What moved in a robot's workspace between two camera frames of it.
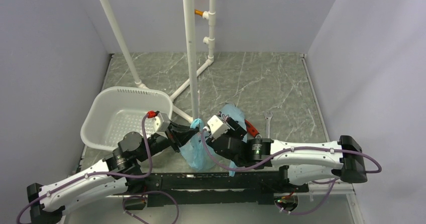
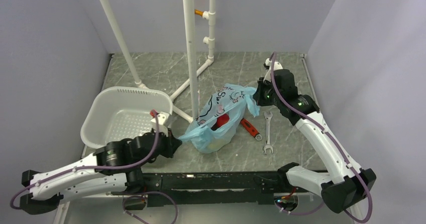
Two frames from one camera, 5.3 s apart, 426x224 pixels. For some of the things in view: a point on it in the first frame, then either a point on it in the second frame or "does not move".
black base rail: [214, 188] does not move
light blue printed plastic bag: [198, 151] to [229, 99]
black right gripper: [239, 130] to [258, 95]
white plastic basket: [114, 111] does not move
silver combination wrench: [268, 116] does not move
